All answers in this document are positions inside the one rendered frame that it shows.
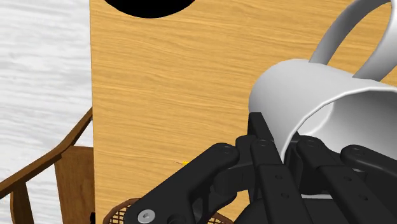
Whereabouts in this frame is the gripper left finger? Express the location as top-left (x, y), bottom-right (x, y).
top-left (123, 111), bottom-right (312, 224)

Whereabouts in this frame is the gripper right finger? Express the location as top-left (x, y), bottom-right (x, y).
top-left (285, 133), bottom-right (397, 224)

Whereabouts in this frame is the white mug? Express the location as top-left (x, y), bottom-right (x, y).
top-left (247, 0), bottom-right (397, 199)

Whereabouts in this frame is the brown woven basket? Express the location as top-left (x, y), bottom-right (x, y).
top-left (102, 197), bottom-right (235, 224)

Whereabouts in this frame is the brown wooden chair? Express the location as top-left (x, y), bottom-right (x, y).
top-left (0, 106), bottom-right (95, 224)

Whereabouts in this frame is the black round object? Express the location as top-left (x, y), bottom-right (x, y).
top-left (104, 0), bottom-right (198, 19)

